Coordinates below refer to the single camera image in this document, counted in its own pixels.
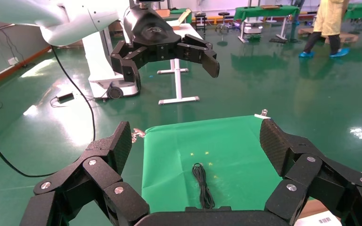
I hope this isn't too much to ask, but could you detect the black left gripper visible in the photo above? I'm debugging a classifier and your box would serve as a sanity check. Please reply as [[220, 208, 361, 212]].
[[110, 6, 220, 90]]

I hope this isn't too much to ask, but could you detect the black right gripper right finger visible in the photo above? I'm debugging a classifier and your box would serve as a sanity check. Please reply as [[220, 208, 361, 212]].
[[259, 118, 362, 226]]

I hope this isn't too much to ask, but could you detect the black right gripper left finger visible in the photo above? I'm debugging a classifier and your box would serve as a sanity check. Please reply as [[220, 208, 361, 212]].
[[20, 121, 150, 226]]

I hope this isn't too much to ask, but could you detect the black data cable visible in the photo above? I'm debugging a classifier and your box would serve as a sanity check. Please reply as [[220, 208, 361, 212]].
[[192, 162, 215, 210]]

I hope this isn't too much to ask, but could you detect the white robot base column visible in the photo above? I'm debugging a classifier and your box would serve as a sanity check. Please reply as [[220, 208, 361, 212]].
[[82, 28, 140, 100]]

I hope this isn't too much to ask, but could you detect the white box machine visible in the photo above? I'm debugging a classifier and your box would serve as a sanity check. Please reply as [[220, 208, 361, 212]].
[[243, 17, 264, 34]]

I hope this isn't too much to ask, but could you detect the white table stand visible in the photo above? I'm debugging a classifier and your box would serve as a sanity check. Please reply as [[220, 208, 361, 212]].
[[157, 22, 204, 105]]

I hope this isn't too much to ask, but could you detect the tan open carton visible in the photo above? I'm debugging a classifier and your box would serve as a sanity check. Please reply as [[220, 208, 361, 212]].
[[155, 8, 192, 31]]

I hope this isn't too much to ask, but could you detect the black stool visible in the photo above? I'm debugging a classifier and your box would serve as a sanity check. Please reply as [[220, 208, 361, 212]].
[[195, 12, 207, 32], [215, 11, 231, 33]]

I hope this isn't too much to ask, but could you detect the metal cloth clamp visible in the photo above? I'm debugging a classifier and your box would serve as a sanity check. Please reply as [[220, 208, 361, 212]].
[[254, 109, 271, 120], [132, 128, 146, 144]]

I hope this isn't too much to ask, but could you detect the white printed instruction sheet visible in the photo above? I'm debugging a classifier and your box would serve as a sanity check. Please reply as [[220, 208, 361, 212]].
[[294, 211, 342, 226]]

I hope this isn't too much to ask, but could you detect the green table cloth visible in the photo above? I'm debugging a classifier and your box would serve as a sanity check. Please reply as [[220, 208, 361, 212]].
[[141, 115, 283, 214]]

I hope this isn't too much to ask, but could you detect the person in yellow coat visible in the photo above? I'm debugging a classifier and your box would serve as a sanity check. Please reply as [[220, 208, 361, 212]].
[[298, 0, 351, 59]]

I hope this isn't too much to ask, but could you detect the grey left wrist camera bracket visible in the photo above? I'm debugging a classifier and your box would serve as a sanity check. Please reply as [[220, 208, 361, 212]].
[[129, 0, 165, 9]]

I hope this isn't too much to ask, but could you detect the black power adapter with cord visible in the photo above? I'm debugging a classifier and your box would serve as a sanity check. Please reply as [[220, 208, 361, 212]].
[[49, 92, 97, 108]]

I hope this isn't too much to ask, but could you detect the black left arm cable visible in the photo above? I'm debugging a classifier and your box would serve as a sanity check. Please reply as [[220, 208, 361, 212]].
[[0, 46, 96, 178]]

